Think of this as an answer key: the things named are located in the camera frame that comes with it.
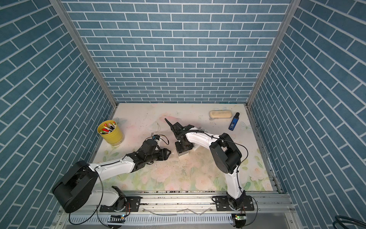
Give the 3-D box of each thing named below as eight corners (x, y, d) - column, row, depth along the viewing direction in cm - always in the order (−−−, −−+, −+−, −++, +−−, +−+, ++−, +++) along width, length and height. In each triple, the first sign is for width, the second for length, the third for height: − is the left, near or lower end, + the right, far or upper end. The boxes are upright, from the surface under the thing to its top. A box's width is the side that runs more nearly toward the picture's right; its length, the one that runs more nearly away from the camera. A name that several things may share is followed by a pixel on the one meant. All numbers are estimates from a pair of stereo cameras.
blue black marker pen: (228, 128, 108) (230, 124, 104) (235, 116, 117) (236, 111, 112) (232, 131, 107) (234, 126, 103) (239, 118, 115) (241, 113, 111)
